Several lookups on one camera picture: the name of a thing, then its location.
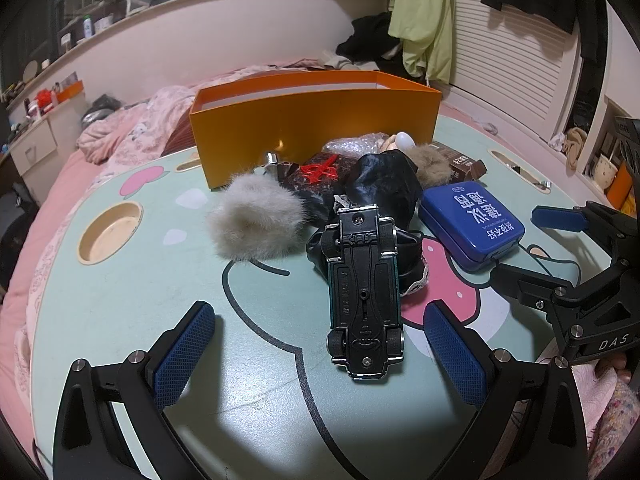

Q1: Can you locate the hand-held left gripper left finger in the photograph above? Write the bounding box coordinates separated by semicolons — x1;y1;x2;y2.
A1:
51;301;217;480

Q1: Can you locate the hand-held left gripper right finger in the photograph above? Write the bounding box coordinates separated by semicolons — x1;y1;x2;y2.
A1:
422;301;588;480

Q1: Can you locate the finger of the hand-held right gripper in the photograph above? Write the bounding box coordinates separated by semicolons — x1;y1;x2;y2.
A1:
531;201;640;266
490;260;631;331

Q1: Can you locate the blue tin box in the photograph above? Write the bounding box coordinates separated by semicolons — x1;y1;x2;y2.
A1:
417;182;526;273

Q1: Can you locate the brown drink carton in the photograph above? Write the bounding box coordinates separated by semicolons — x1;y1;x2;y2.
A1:
432;141;488;181

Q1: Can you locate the black toy car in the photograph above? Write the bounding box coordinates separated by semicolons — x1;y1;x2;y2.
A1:
320;204;407;382

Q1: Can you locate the small brown fur pompom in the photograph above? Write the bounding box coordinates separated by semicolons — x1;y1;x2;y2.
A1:
412;144;453;188

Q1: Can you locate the grey fur pompom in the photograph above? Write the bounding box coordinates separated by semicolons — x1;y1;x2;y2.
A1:
206;172;311;262

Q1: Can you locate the glossy black pouch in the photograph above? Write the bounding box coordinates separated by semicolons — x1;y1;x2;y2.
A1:
345;152;426;221

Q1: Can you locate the black packet with red symbol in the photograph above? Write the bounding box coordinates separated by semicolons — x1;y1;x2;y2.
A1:
277;152;361;226

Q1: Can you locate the orange cardboard box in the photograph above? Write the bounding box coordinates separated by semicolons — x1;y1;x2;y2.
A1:
189;71;443;190

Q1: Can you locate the person's right hand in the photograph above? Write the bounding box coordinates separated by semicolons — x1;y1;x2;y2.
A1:
594;352;630;380

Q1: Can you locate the metal table latch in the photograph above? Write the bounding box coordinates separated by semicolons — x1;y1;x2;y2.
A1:
510;162;551;191

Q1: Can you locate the white patterned mug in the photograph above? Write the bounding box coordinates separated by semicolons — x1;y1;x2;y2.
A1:
592;155;621;191

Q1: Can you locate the beige plush toy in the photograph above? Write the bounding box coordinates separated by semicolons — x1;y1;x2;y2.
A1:
562;127;588;173

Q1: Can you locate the orange shelf item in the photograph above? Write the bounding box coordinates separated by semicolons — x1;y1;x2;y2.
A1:
612;162;636;211

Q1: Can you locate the person's floral pajama leg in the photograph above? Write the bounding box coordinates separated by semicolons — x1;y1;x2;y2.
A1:
587;380;640;480

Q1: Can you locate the white louvered door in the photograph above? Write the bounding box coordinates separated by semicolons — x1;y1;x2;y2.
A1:
445;0;586;136

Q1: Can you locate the white-haired doll in plastic wrap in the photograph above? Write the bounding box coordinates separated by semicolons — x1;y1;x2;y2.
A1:
322;131;416;161

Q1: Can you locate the light green hanging garment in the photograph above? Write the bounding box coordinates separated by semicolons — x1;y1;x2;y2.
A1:
387;0;458;86

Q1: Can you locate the white nightstand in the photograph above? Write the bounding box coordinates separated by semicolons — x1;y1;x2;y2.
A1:
10;82;88;176

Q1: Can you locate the dark bundle on bed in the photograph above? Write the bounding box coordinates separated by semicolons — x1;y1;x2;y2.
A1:
82;94;123;128

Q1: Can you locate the pile of black clothes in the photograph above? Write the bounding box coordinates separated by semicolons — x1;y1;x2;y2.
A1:
336;12;406;73

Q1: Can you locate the small orange box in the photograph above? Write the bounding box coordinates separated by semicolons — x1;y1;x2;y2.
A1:
52;81;83;103

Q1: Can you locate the white curved headboard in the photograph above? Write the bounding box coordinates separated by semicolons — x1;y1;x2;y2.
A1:
0;0;396;126

